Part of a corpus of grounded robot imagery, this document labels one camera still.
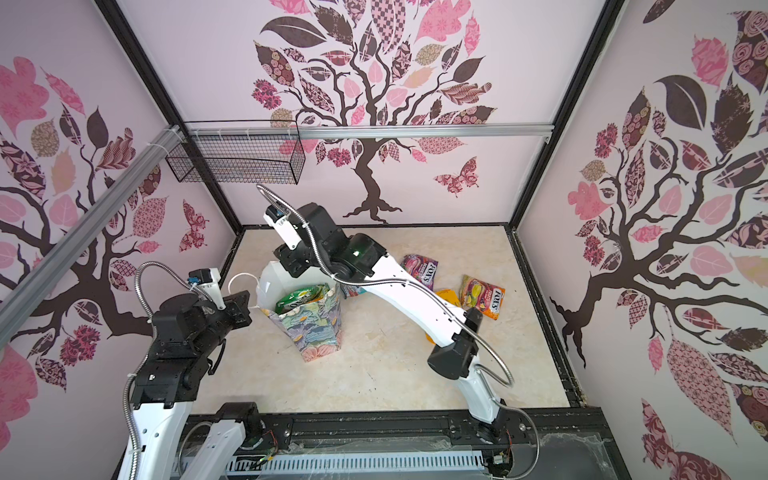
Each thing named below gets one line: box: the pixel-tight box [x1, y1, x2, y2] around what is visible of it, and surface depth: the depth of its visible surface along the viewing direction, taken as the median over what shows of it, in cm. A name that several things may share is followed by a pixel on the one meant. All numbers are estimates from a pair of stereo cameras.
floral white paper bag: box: [256, 261, 365, 362], surface depth 79 cm
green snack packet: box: [274, 283, 330, 314], surface depth 82 cm
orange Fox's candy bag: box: [459, 274, 506, 320], surface depth 99 cm
